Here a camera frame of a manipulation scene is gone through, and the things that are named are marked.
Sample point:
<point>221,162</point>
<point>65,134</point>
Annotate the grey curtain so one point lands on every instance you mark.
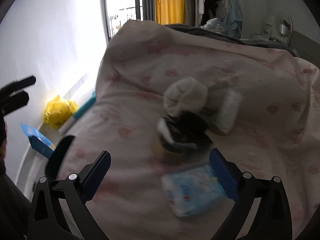
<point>148,0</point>

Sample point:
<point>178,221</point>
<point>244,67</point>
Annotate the black and white sock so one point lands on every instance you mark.
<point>187,130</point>

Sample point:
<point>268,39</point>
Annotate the white pad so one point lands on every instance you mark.
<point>228,113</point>

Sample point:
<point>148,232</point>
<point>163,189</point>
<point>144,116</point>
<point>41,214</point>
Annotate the light blue hanging garment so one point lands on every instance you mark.
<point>236,17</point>

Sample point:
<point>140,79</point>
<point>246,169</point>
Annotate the grey bed headboard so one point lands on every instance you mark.
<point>303,46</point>

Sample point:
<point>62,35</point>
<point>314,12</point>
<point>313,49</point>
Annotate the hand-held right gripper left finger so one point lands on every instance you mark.
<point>96,177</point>

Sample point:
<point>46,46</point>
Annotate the window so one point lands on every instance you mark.
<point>120,7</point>

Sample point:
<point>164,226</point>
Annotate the blue and white wipes packet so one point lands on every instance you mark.
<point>192,192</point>

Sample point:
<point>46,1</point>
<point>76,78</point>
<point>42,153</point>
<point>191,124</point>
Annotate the grey blanket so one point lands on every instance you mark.
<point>197,31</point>

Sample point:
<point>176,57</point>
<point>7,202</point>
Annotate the person's dark clothing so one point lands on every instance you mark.
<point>12,192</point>

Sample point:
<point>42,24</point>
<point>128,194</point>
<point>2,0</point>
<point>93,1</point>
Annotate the light blue plush towel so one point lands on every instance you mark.
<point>215,26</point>

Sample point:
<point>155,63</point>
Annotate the teal and white long cushion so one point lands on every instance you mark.
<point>81,111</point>

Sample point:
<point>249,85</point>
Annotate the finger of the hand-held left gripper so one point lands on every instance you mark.
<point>16,102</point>
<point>22,83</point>

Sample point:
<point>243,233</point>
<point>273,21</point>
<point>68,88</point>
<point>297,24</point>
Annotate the blue cardboard box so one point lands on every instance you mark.
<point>37,140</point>

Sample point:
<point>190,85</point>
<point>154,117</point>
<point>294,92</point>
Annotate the yellow curtain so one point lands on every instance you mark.
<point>168,0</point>

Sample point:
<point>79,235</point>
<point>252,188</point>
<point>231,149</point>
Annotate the yellow plastic bag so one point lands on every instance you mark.
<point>58,111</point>

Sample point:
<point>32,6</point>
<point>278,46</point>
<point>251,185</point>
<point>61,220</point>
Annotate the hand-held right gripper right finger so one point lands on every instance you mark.
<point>225,177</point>

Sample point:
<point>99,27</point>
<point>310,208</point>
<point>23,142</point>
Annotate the white shelf rack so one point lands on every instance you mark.
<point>268,26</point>

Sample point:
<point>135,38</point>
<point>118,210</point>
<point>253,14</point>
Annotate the round white mirror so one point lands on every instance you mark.
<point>283,21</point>

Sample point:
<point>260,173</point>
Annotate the white hanging garment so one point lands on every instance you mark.
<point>200,5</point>

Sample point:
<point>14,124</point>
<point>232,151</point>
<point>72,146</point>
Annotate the pink printed blanket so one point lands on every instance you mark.
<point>140,110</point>

